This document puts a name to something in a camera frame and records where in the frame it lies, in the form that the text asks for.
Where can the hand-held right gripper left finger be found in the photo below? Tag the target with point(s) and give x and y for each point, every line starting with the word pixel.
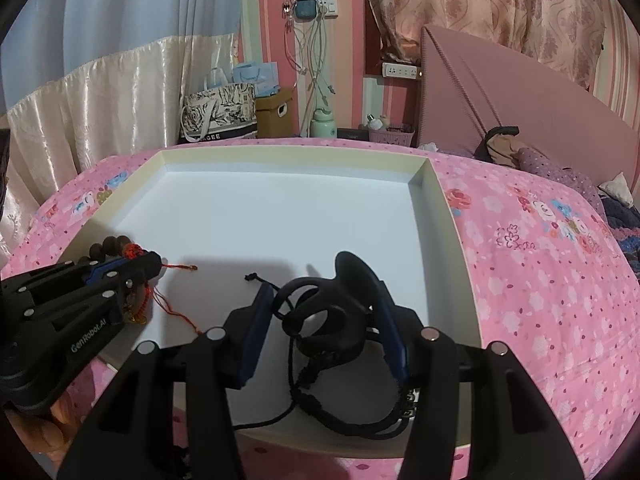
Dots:
pixel 255 332

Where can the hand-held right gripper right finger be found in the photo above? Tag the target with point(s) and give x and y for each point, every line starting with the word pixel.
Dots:
pixel 394 340

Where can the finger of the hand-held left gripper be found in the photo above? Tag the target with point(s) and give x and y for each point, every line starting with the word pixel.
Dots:
pixel 107 270
pixel 142 267

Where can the black hair claw clip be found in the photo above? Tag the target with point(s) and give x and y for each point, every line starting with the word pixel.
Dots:
pixel 347 325

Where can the black hair clip and ties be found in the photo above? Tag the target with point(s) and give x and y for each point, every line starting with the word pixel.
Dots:
pixel 325 410

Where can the white shallow box tray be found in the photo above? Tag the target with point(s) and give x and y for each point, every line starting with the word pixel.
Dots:
pixel 300 220

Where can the person's left hand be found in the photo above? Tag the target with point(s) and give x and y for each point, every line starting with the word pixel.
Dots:
pixel 60 410

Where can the pink floral bedsheet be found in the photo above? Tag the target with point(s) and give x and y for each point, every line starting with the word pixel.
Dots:
pixel 525 285

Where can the floral print tote bag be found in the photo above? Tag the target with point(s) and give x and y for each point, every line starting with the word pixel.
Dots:
pixel 220 112

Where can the pink plastic basket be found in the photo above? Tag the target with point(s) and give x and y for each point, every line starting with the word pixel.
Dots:
pixel 392 137

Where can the brown cardboard box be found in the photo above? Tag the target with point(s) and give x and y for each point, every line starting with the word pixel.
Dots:
pixel 275 112

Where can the green water bottle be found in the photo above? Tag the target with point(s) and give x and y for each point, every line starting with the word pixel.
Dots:
pixel 322 125

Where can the small white bottle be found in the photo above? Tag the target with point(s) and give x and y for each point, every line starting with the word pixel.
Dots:
pixel 373 122

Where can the brown and black bag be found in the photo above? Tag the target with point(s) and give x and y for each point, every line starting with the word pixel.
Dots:
pixel 502 147

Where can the light blue gift bag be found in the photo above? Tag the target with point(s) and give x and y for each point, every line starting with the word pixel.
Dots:
pixel 255 74

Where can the purple dotted pillow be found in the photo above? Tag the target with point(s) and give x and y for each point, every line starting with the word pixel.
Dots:
pixel 555 172

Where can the blue and cream curtain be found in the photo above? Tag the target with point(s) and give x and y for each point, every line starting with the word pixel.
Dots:
pixel 125 35

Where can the dark blue blanket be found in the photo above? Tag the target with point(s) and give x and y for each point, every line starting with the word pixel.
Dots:
pixel 625 230

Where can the white power strip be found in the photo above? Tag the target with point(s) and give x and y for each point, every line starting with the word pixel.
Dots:
pixel 400 70

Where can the small white pillow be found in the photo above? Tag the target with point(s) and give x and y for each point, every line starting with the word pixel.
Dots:
pixel 617 187

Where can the blue hanging pouch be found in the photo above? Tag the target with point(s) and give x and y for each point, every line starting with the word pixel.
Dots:
pixel 306 8

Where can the pink patterned curtain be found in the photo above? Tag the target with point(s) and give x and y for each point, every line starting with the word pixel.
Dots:
pixel 475 0

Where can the white wall socket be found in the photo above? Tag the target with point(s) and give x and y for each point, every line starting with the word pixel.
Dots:
pixel 329 6

